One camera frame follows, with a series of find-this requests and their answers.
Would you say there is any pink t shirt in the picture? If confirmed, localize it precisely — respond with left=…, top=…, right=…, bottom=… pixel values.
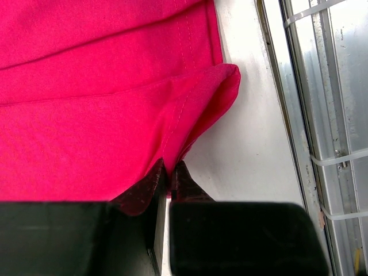
left=1, top=1, right=240, bottom=201

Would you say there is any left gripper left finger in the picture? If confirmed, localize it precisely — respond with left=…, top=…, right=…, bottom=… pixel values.
left=1, top=159, right=167, bottom=275

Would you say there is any aluminium frame rail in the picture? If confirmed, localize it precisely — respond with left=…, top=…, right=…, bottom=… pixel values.
left=256, top=1, right=367, bottom=275

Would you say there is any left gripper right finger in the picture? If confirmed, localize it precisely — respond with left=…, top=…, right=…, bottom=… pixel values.
left=169, top=162, right=328, bottom=275

